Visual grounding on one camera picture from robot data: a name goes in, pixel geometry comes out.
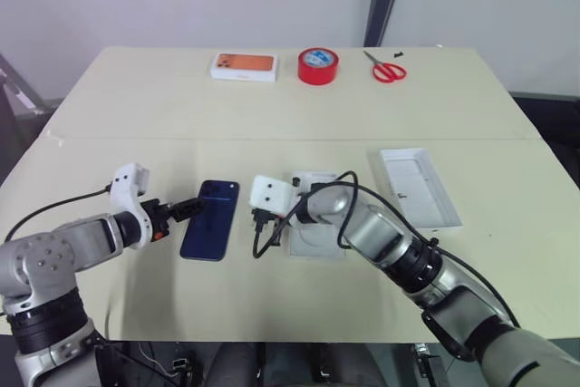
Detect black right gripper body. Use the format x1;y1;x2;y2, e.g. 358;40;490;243
250;208;285;227

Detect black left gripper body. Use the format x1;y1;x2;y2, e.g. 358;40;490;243
140;198;178;235

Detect white phone box base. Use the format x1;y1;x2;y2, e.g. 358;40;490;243
288;169;351;262

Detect phone box with orange print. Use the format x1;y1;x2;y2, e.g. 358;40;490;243
209;52;278;84

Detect white phone box lid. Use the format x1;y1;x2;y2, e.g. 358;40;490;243
378;147;464;229

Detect dark blue smartphone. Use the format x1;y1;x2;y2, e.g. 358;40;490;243
179;179;241;263

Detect black panel under table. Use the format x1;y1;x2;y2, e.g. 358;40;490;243
92;342;150;387

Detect red tape roll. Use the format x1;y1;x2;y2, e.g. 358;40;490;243
297;46;340;87

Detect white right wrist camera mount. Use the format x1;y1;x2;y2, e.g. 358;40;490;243
249;174;299;219

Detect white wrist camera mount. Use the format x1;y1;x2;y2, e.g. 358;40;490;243
249;174;299;219
108;162;169;250

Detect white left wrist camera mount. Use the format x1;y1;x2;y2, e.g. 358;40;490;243
108;162;169;250

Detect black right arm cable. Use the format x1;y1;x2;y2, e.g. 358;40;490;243
251;170;522;329

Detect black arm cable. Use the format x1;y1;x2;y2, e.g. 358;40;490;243
3;183;114;244
251;170;522;329

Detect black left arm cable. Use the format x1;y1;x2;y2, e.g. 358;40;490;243
3;183;114;244

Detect grey metal frame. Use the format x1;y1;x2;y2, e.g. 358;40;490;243
0;51;56;170

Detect red-handled scissors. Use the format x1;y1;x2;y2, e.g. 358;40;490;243
362;50;408;84

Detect metal table bracket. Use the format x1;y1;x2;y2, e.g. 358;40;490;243
411;342;436;379

